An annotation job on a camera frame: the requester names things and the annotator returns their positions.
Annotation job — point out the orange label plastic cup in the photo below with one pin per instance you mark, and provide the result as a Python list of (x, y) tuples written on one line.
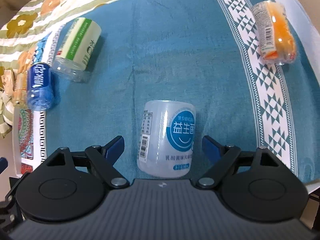
[(276, 42)]

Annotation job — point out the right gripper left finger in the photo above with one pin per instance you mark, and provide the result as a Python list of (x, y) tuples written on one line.
[(103, 158)]

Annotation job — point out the teal patterned cloth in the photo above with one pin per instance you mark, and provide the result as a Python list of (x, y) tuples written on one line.
[(204, 52)]

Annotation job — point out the floral striped quilt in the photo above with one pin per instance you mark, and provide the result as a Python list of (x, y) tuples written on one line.
[(22, 30)]

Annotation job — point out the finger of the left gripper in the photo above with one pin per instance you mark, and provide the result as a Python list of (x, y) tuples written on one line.
[(3, 164)]

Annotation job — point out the white blue-label cup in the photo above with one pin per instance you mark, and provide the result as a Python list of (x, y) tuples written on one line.
[(167, 138)]

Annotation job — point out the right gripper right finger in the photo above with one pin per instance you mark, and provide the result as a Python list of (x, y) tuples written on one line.
[(222, 158)]

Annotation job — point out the blue plastic cup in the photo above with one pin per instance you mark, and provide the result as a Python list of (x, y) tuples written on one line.
[(40, 95)]

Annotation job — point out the green label clear cup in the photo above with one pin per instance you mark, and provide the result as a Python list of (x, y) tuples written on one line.
[(78, 44)]

